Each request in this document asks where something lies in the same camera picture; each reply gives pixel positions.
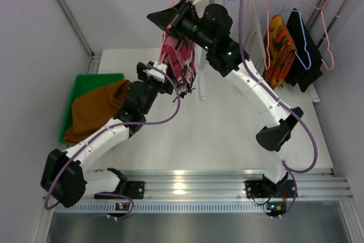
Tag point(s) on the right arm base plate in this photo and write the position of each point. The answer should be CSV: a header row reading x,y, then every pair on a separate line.
x,y
256,189

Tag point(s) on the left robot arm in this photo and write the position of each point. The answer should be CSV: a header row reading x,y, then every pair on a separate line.
x,y
67,177

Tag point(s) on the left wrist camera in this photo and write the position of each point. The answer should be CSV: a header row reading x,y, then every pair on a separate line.
x,y
157,71

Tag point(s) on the pink camouflage trousers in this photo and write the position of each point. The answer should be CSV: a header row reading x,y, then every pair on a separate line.
x,y
179,54

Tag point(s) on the aluminium mounting rail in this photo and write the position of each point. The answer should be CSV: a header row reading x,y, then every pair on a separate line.
x,y
229,185

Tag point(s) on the orange camouflage trousers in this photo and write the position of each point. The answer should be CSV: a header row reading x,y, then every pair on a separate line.
x,y
281,52

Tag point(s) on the slotted cable duct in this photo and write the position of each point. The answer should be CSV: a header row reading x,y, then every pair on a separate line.
x,y
110,206

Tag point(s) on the brown trousers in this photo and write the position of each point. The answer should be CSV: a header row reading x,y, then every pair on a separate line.
x,y
92,110

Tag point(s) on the green plastic bin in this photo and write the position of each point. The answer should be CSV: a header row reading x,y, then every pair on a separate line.
x,y
82,85

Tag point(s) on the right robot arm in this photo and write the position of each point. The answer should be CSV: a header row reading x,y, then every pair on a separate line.
x,y
211,32

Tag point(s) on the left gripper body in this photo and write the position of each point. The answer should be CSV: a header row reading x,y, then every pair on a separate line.
x,y
164,84

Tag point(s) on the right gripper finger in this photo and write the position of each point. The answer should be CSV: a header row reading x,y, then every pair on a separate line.
x,y
167,16
165,24

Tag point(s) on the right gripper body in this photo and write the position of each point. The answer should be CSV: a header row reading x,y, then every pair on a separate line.
x,y
176,16

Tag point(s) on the black trousers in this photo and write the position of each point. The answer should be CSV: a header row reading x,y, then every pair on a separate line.
x,y
306,68

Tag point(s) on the grey trousers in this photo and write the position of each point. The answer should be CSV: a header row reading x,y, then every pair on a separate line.
x,y
252,36

